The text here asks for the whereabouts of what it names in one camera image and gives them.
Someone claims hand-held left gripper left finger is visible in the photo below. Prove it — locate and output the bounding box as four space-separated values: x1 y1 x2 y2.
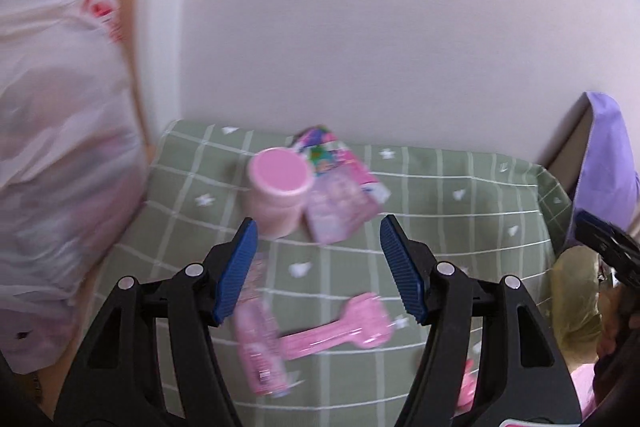
52 217 260 427

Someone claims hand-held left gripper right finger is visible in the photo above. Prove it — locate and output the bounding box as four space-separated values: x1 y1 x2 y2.
380 214 583 427

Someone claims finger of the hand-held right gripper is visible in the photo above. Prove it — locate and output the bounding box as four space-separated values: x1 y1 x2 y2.
574 209 640 280

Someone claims white plastic bag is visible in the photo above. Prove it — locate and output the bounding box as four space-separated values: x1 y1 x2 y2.
0 0 146 375

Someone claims pink cloth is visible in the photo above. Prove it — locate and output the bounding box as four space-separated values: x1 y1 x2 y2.
569 366 600 425

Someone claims pink flat packet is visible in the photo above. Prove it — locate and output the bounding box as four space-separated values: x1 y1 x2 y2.
234 252 293 398

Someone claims yellowish plastic bag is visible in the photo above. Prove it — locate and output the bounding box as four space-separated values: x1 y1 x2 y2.
549 246 607 349

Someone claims green checked blanket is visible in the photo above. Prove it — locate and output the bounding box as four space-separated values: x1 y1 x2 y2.
82 119 573 427

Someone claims purple cloth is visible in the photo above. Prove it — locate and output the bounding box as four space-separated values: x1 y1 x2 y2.
565 92 640 248

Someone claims pink plastic comb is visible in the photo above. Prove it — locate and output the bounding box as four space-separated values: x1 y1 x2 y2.
277 292 395 362

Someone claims pink plastic jar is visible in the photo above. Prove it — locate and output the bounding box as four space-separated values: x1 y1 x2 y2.
243 147 315 239

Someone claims brown wooden board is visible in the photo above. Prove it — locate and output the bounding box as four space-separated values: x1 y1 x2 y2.
545 94 596 188

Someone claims colourful pink toy box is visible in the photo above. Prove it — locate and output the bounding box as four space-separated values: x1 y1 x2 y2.
291 125 392 246

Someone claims small pink plastic toy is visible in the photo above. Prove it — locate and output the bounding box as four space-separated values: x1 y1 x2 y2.
456 358 477 412

